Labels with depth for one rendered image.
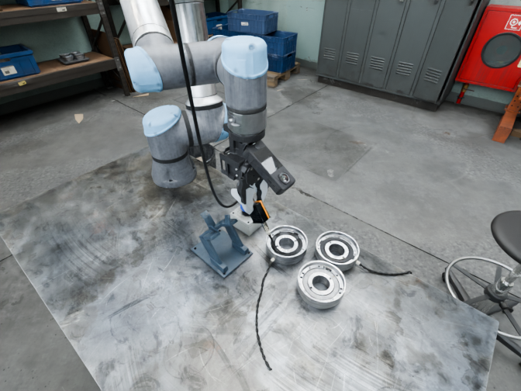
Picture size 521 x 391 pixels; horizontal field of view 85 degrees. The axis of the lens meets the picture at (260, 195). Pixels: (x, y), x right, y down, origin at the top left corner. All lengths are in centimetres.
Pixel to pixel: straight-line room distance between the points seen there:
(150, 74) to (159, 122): 34
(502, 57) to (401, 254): 261
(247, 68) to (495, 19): 359
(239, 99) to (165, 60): 15
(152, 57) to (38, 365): 149
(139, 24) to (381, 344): 76
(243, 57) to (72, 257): 65
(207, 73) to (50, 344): 151
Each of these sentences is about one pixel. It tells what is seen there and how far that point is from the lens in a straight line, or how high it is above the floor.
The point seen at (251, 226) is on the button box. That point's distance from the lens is 77.
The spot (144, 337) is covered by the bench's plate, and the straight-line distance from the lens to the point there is 68.
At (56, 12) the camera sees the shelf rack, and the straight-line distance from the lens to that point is 382.
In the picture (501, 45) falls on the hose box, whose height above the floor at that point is 69.
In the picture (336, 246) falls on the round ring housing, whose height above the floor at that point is 82.
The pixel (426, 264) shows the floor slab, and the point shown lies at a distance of 197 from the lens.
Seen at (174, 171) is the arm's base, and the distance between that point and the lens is 96.
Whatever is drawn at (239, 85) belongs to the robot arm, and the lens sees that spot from 50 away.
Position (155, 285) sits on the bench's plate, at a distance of 74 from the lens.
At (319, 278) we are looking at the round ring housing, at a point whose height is 82.
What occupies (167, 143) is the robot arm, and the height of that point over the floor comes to 95.
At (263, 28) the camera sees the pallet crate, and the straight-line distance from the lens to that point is 426.
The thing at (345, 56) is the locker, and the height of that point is 41.
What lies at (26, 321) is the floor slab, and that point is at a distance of 193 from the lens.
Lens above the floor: 139
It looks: 40 degrees down
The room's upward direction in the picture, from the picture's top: straight up
